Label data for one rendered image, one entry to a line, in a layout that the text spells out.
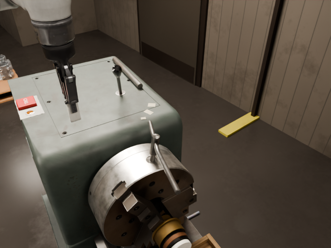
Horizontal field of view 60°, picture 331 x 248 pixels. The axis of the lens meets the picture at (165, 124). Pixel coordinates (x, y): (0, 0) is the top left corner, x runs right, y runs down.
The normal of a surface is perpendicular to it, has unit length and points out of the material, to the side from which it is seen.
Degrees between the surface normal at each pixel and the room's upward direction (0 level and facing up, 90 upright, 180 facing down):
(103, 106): 0
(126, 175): 20
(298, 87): 90
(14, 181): 0
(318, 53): 90
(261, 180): 0
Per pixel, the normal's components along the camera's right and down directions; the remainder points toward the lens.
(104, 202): -0.71, -0.19
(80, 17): 0.62, 0.47
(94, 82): 0.00, -0.80
